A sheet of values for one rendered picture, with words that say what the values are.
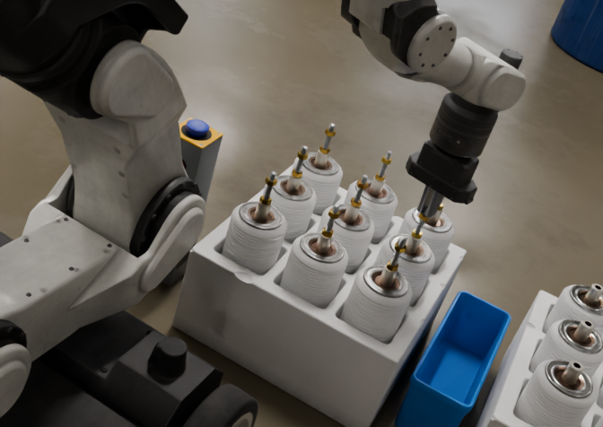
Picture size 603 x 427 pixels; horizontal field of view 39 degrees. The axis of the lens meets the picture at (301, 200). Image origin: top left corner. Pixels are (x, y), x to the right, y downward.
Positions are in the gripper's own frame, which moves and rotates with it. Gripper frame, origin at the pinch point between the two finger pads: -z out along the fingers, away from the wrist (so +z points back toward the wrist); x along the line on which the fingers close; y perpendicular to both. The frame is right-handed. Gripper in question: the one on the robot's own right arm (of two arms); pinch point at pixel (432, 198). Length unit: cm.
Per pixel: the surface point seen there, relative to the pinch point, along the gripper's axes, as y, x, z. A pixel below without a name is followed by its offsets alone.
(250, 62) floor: 70, -93, -36
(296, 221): -7.2, -19.0, -14.5
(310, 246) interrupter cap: -15.6, -10.5, -10.7
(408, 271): -3.8, 2.6, -12.2
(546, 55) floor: 194, -49, -35
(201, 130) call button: -16.6, -36.8, -3.1
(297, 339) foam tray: -20.8, -4.4, -24.0
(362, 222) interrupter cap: -1.5, -9.5, -10.7
